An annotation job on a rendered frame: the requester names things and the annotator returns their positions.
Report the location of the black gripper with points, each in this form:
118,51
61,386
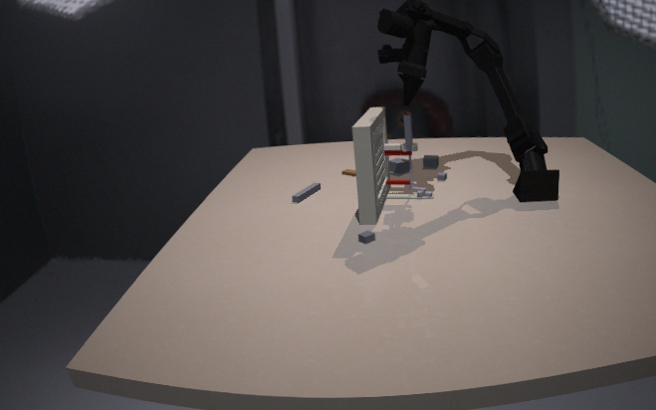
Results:
413,69

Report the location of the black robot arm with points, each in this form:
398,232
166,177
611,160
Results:
415,22

